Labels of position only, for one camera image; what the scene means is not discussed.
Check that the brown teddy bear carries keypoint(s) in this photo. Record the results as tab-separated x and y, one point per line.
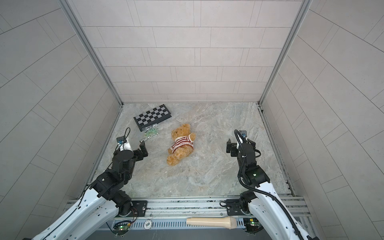
184	151

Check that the aluminium corner post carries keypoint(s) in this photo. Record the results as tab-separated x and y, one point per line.
290	38
88	47

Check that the aluminium front rail frame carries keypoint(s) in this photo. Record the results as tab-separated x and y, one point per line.
195	208

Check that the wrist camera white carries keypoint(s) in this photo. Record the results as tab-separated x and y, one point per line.
123	143
241	137

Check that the small green clear bag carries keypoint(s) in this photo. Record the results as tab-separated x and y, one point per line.
150	132

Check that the right aluminium corner post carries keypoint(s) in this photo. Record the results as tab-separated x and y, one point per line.
290	38

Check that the beige cylindrical handle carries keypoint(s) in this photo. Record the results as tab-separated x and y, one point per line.
226	222

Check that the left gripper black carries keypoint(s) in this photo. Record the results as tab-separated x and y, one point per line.
137	153

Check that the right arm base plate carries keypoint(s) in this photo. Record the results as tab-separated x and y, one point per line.
237	207

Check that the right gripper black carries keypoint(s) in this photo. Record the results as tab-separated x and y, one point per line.
233	148

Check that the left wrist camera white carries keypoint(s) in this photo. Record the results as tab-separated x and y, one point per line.
123	143

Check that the red white striped sweater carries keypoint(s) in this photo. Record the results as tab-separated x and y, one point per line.
182	141

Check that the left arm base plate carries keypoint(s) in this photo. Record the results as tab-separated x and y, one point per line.
133	209

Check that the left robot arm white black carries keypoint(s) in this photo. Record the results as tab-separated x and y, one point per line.
102	201

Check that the left aluminium corner post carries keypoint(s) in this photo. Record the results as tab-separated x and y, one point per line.
88	47

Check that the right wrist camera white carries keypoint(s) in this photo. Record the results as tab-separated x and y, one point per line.
241	137

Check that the folded black white chessboard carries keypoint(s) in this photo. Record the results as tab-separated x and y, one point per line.
152	117

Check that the green circuit board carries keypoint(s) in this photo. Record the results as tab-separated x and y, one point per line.
251	225
121	228

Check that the left green circuit board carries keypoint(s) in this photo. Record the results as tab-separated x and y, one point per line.
121	228

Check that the right green circuit board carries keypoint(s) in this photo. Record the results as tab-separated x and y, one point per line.
251	225

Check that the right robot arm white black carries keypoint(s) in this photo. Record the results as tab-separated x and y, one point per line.
261	199

